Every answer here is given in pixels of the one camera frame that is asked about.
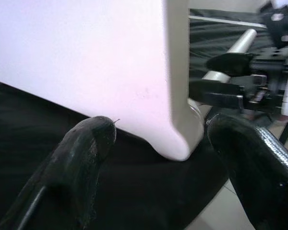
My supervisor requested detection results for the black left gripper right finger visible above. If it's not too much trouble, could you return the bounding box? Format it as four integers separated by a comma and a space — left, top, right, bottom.
207, 114, 288, 230

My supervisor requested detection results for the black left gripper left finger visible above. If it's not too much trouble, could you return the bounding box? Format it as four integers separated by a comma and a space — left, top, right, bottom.
0, 115, 117, 230

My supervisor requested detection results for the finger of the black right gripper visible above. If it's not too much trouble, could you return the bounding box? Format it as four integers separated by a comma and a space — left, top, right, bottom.
189, 80, 244, 114
205, 52, 254, 77

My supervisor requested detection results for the white plastic table leg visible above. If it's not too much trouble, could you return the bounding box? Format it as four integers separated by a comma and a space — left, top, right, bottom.
188, 28, 257, 118

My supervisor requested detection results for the white plastic table top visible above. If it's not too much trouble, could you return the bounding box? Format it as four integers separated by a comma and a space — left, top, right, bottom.
0, 0, 204, 161

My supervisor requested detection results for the black metal stand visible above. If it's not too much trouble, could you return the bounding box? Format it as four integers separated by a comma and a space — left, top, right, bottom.
278, 119, 288, 145

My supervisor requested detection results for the black table cloth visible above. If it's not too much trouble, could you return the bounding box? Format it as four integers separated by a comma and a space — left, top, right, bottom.
0, 8, 288, 230

